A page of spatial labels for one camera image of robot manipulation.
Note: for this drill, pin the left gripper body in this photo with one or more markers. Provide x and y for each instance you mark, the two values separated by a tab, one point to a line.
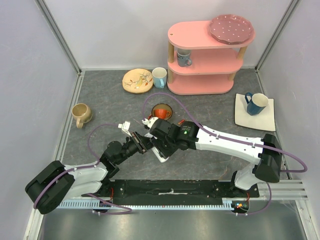
139	143

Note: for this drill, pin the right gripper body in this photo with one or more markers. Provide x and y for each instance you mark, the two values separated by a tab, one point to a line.
158	150

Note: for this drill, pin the white remote control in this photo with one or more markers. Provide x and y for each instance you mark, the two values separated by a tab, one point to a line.
156	151

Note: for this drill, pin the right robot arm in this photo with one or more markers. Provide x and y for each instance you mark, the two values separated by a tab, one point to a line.
261	153

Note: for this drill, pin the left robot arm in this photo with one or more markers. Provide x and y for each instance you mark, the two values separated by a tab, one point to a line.
58	182

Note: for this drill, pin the orange cup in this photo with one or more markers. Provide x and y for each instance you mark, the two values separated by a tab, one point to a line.
162	113

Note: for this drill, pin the yellow floral plate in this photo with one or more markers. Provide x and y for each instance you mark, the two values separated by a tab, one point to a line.
138	81

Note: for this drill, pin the light blue mug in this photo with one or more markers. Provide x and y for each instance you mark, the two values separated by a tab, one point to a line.
159	75

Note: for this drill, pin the beige mug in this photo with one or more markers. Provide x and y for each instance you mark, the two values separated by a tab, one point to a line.
82	114

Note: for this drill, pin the grey mug on shelf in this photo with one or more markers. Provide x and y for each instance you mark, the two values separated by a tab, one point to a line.
183	57

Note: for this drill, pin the pink three-tier shelf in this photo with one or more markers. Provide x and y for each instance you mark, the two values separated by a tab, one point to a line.
214	64

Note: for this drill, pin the dark blue mug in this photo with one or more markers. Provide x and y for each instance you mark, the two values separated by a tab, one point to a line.
255	103

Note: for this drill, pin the white square plate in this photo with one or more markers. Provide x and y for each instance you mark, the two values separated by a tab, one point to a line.
264	121

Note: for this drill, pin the pink dotted plate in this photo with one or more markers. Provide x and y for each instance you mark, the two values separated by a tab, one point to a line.
231	29

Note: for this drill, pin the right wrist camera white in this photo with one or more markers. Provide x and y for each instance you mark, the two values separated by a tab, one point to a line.
148	123

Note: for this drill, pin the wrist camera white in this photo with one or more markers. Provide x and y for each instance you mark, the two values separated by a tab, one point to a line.
125	128
148	123

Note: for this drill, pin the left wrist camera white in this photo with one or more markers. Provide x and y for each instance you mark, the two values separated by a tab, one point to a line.
125	128

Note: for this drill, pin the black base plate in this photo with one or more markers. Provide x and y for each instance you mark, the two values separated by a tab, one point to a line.
138	191

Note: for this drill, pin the white cable duct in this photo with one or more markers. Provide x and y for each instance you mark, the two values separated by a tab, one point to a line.
98	205

